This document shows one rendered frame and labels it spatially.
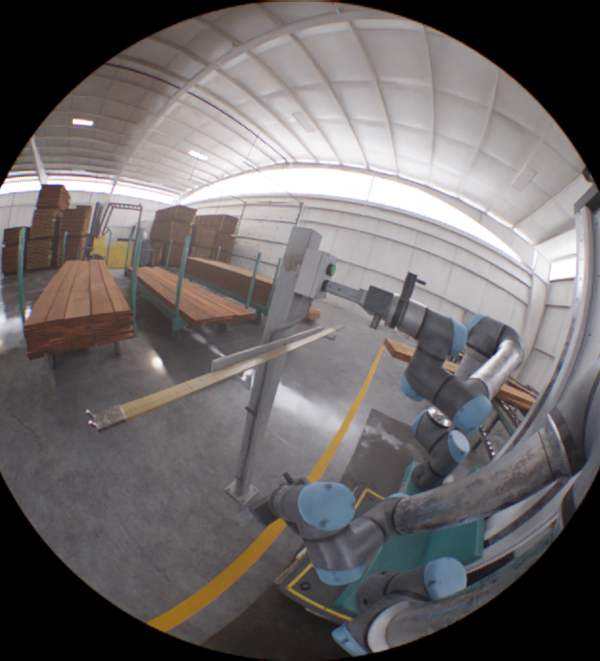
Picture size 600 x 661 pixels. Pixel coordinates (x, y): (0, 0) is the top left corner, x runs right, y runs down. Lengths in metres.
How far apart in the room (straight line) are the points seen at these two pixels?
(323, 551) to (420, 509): 0.15
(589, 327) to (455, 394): 0.51
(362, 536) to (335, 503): 0.10
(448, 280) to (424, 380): 8.75
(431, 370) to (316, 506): 0.32
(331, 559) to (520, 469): 0.26
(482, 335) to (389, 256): 8.38
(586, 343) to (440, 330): 0.50
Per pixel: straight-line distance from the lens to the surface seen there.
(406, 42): 6.14
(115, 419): 0.28
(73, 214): 9.19
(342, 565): 0.35
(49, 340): 1.74
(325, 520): 0.29
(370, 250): 9.15
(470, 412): 0.39
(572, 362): 0.70
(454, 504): 0.32
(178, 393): 0.30
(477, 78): 6.30
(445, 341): 0.42
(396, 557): 0.71
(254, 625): 1.25
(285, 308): 0.49
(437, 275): 9.01
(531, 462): 0.29
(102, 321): 1.68
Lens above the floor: 1.20
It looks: 18 degrees down
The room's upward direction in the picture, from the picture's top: 17 degrees clockwise
